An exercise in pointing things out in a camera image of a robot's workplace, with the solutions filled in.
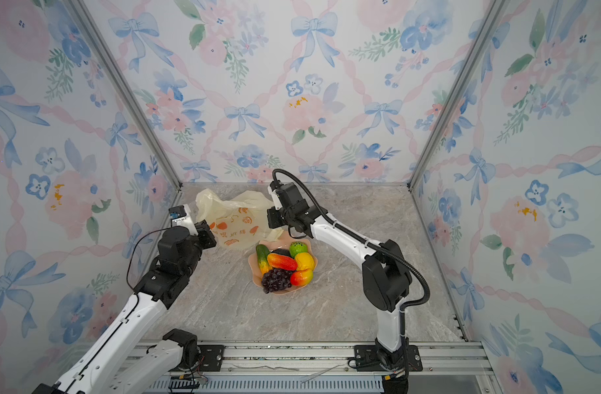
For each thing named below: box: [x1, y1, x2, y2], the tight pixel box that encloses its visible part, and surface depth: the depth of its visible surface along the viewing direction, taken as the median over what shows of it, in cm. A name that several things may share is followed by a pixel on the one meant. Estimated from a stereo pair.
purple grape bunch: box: [261, 267, 293, 294], surface depth 83 cm
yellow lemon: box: [294, 251, 315, 271], surface depth 87 cm
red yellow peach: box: [290, 269, 314, 287], surface depth 83 cm
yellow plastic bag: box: [195, 187, 285, 250], surface depth 95 cm
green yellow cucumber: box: [256, 243, 273, 275], surface depth 90 cm
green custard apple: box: [289, 241, 308, 259], surface depth 91 cm
